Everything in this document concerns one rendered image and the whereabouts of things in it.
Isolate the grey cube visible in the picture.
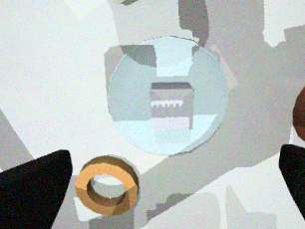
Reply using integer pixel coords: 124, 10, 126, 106
152, 83, 193, 129

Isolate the tan ring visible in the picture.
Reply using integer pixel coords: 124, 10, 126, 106
75, 155, 138, 216

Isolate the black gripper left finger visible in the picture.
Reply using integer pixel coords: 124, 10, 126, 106
0, 149, 73, 229

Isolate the brown cylinder with orange top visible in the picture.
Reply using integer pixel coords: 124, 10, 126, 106
293, 87, 305, 141

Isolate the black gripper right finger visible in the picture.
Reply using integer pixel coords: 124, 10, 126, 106
278, 143, 305, 220

